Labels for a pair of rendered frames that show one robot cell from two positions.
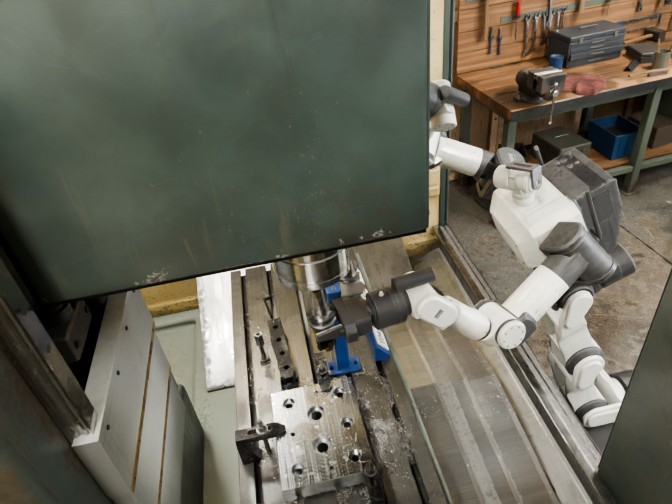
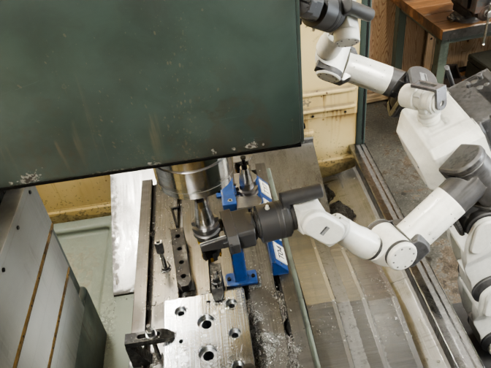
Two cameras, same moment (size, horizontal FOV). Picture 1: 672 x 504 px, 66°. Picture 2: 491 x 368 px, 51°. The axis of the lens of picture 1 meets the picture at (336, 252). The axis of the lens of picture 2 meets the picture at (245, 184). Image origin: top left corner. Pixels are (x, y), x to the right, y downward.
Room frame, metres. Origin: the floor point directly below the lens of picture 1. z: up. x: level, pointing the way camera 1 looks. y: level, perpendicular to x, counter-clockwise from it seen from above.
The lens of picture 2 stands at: (-0.01, -0.11, 2.14)
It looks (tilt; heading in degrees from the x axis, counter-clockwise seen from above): 38 degrees down; 5
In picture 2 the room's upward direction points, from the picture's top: 7 degrees counter-clockwise
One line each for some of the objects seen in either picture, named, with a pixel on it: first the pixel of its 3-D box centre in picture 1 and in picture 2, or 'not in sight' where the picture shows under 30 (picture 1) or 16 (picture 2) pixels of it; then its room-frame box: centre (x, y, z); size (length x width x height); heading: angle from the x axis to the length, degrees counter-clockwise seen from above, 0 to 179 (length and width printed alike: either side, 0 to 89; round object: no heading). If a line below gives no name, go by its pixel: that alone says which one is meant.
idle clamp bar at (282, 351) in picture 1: (282, 353); (182, 261); (1.14, 0.21, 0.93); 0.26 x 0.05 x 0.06; 11
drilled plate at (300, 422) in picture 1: (320, 434); (208, 342); (0.81, 0.10, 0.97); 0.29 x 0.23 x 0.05; 6
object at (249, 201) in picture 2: (352, 288); (249, 201); (1.08, -0.03, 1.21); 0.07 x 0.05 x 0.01; 96
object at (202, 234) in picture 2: (321, 316); (205, 225); (0.83, 0.05, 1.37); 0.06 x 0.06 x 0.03
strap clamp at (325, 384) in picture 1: (323, 376); (218, 287); (0.99, 0.08, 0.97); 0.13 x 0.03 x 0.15; 6
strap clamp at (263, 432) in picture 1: (262, 438); (151, 342); (0.81, 0.25, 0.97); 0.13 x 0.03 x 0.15; 96
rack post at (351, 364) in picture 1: (339, 334); (236, 246); (1.08, 0.02, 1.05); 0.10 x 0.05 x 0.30; 96
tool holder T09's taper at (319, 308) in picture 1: (318, 300); (202, 210); (0.83, 0.05, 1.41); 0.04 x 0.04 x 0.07
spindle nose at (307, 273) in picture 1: (309, 242); (191, 152); (0.83, 0.05, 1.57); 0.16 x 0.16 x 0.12
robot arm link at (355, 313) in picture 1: (364, 313); (250, 225); (0.85, -0.05, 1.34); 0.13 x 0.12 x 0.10; 13
